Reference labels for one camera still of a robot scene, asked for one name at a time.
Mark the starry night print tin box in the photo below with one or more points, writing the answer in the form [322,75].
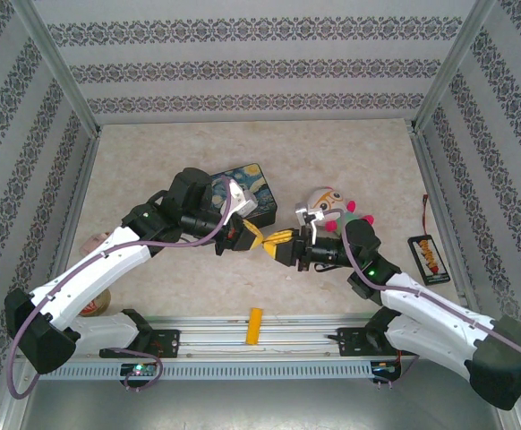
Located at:
[262,197]

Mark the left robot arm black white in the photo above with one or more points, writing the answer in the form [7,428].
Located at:
[95,273]

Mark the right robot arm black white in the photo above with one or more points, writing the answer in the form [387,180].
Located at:
[430,313]

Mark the white pink plush toy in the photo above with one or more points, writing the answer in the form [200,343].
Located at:
[325,199]

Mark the small pink box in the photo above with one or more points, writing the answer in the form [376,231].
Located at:
[94,244]

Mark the right circuit board with lights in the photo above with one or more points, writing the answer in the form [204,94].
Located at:
[386,368]

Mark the circuit board with lights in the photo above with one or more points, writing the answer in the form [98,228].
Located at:
[386,368]
[139,369]

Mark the round tin can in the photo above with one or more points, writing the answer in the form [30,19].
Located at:
[97,307]

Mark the grey metal sheet panel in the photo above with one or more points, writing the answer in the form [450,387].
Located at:
[260,405]

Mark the left circuit board with lights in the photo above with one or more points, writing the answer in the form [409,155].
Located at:
[139,369]

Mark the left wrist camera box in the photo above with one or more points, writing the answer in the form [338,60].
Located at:
[245,201]

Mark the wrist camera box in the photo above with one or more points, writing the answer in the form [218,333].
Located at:
[305,210]
[245,201]

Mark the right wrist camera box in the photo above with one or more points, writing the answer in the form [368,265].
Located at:
[305,210]

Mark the yellow block on rail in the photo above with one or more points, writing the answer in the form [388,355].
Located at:
[254,324]

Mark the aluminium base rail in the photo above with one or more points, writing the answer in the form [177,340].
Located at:
[287,336]

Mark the aluminium side rail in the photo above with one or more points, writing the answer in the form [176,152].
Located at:
[430,170]
[83,179]

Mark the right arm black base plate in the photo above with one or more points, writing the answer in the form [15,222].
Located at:
[354,342]

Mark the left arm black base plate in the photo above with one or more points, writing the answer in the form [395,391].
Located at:
[166,342]

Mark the aluminium frame post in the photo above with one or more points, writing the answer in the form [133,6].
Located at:
[59,67]
[453,67]

